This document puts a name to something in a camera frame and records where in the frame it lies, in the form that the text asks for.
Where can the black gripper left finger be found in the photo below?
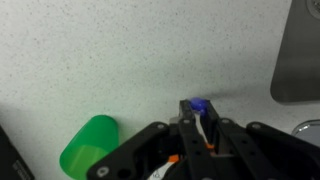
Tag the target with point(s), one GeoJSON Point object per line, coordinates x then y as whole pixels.
{"type": "Point", "coordinates": [198, 158]}

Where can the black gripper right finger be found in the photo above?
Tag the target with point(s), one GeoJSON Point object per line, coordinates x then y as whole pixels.
{"type": "Point", "coordinates": [227, 159]}

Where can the stainless steel sink basin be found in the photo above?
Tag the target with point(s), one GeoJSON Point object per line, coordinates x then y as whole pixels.
{"type": "Point", "coordinates": [296, 77]}

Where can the black rectangular box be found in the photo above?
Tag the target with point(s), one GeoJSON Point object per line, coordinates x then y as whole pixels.
{"type": "Point", "coordinates": [12, 165]}

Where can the blue capped marker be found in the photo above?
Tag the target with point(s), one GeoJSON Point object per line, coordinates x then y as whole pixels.
{"type": "Point", "coordinates": [199, 107]}

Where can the green plastic cup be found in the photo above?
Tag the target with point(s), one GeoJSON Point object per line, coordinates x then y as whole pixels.
{"type": "Point", "coordinates": [96, 138]}

